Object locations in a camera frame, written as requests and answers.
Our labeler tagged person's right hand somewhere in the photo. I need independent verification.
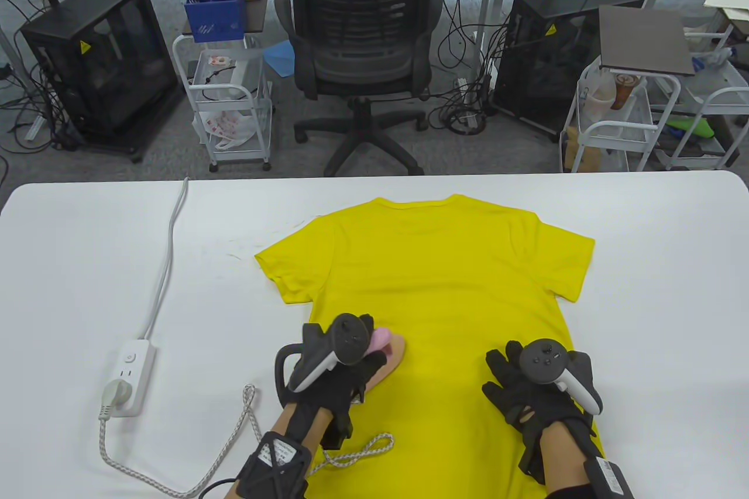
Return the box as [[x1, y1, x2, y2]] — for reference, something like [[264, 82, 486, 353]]
[[482, 340, 603, 485]]

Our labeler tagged person's left hand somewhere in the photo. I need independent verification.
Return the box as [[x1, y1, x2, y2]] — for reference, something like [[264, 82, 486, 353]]
[[284, 315, 388, 450]]

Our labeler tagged grey white controller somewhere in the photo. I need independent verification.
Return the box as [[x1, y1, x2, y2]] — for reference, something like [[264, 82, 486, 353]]
[[275, 313, 375, 406], [520, 337, 603, 415]]

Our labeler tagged pink electric iron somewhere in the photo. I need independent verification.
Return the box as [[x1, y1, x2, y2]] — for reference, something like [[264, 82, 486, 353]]
[[363, 328, 407, 391]]

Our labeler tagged yellow t-shirt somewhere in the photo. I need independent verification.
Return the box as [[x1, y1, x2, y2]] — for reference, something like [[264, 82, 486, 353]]
[[255, 194, 596, 499]]

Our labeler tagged white braided iron cord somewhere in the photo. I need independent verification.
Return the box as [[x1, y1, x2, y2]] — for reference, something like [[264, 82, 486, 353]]
[[97, 379, 396, 494]]

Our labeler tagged person's right forearm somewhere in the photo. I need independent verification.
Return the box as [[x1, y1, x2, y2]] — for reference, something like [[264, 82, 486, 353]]
[[538, 420, 603, 499]]

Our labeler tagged black wrist sensor box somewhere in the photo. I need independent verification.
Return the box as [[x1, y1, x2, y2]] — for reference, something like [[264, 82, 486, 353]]
[[585, 455, 635, 499]]

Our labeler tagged brown paper bag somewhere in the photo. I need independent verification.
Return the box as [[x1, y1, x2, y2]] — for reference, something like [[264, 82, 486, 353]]
[[563, 128, 603, 172]]

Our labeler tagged white metal cart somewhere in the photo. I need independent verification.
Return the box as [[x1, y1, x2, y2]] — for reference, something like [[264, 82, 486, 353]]
[[650, 43, 749, 171], [560, 57, 682, 173], [171, 0, 274, 173]]

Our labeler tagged white printed plastic bag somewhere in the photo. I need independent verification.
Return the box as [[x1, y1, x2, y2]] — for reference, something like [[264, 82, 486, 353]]
[[199, 110, 256, 150]]

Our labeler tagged white table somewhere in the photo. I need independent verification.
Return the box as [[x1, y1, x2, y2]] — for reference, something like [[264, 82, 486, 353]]
[[0, 170, 749, 499]]

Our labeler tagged translucent plastic jug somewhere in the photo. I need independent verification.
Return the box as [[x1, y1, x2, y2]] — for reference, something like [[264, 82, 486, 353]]
[[585, 75, 615, 119]]

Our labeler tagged black mesh office chair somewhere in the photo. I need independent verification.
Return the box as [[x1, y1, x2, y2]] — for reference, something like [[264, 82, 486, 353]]
[[274, 0, 444, 177]]

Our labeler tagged brown coffee cup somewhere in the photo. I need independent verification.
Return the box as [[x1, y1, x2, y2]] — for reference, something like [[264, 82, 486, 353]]
[[611, 73, 635, 111]]

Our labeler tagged green plastic item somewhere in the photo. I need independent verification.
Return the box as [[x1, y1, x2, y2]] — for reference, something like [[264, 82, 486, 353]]
[[667, 119, 716, 140]]

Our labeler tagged black computer case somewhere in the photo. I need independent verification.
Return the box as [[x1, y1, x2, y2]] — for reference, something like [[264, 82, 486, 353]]
[[490, 0, 644, 142], [20, 0, 179, 163]]

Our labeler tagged blue cloth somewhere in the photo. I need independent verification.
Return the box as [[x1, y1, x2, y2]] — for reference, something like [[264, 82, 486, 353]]
[[262, 42, 296, 77]]

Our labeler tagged dark brown board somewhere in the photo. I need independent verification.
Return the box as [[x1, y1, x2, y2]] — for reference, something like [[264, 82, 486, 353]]
[[598, 5, 696, 77]]

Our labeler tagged black strapped wrist tracker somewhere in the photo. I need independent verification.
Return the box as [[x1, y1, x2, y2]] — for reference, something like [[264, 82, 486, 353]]
[[237, 432, 310, 499]]

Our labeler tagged grey power strip cable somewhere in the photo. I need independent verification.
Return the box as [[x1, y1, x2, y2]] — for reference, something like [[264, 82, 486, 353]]
[[142, 177, 189, 342]]

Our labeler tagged bundle of black cables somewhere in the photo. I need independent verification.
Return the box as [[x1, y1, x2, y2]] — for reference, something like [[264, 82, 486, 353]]
[[427, 72, 498, 137], [0, 63, 77, 154]]

